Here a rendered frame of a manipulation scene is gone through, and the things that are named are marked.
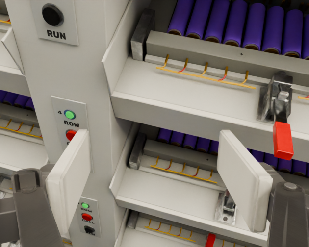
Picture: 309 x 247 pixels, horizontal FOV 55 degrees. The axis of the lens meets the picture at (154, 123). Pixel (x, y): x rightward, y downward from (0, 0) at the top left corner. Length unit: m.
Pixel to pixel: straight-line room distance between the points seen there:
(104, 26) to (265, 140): 0.19
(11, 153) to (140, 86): 0.28
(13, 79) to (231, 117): 0.24
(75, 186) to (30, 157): 0.34
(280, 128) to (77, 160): 0.16
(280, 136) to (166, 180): 0.24
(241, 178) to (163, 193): 0.29
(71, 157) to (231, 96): 0.19
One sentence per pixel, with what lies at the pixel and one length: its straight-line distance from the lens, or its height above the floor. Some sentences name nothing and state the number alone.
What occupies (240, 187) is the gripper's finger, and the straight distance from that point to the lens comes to 0.17.
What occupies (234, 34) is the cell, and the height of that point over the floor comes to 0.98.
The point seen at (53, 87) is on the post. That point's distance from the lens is 0.33.
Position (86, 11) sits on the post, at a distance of 0.27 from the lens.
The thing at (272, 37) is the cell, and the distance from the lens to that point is 0.34.
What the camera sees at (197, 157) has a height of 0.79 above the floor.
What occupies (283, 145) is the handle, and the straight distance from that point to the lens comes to 0.24.
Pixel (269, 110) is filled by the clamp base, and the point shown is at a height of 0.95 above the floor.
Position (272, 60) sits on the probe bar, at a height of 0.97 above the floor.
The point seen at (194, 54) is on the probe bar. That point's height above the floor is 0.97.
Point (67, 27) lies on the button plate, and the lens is 0.28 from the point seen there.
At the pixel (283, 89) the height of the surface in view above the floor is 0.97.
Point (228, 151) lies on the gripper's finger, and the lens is 0.19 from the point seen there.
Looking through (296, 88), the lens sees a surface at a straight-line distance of 0.33.
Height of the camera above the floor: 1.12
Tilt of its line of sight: 44 degrees down
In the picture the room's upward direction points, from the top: 6 degrees clockwise
